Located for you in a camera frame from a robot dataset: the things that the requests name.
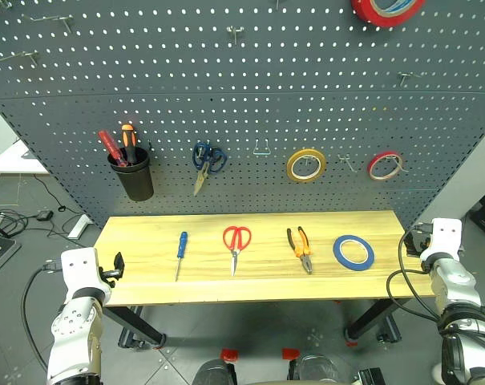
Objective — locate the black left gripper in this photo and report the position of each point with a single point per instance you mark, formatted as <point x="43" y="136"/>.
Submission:
<point x="106" y="276"/>

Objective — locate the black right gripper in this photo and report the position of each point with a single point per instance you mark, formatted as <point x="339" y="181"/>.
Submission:
<point x="416" y="240"/>

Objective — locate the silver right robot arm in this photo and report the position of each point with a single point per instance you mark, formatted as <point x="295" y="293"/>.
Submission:
<point x="456" y="288"/>

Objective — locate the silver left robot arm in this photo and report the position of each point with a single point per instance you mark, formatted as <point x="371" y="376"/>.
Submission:
<point x="75" y="325"/>

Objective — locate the grey pegboard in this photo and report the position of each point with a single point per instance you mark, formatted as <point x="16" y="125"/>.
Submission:
<point x="242" y="100"/>

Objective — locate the white power strip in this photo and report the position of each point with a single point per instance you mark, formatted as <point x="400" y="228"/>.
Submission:
<point x="78" y="226"/>

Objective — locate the black workbench leg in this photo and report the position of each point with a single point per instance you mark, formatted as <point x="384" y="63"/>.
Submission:
<point x="136" y="327"/>
<point x="372" y="321"/>

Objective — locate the blue tape roll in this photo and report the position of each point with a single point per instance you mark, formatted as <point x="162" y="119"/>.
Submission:
<point x="340" y="258"/>

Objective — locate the small red tape roll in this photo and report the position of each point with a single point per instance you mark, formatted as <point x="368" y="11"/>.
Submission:
<point x="373" y="170"/>

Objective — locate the black cup holder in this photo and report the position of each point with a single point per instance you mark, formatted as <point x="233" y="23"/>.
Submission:
<point x="134" y="176"/>

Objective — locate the black power adapter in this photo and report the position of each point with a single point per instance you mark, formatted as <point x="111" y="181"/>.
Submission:
<point x="44" y="216"/>

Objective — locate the wooden workbench top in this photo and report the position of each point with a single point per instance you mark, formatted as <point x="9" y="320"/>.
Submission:
<point x="210" y="286"/>

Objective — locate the metal pegboard hook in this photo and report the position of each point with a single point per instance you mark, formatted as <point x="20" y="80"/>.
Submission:
<point x="235" y="33"/>
<point x="23" y="55"/>
<point x="55" y="18"/>
<point x="346" y="160"/>
<point x="405" y="77"/>

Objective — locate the orange black pliers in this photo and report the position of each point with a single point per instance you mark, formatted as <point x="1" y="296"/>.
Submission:
<point x="304" y="250"/>

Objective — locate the yellow tape roll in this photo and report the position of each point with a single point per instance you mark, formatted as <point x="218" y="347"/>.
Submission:
<point x="292" y="168"/>

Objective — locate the white side table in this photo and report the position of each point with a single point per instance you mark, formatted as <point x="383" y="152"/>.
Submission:
<point x="13" y="158"/>

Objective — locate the large red tape roll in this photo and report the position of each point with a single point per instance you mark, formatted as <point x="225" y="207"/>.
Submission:
<point x="368" y="14"/>

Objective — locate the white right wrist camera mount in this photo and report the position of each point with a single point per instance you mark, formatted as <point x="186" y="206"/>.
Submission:
<point x="444" y="236"/>

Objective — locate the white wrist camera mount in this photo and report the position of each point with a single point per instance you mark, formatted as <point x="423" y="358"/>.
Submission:
<point x="79" y="268"/>
<point x="444" y="236"/>

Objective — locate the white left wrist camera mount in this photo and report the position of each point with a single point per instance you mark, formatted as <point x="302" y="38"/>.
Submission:
<point x="79" y="268"/>

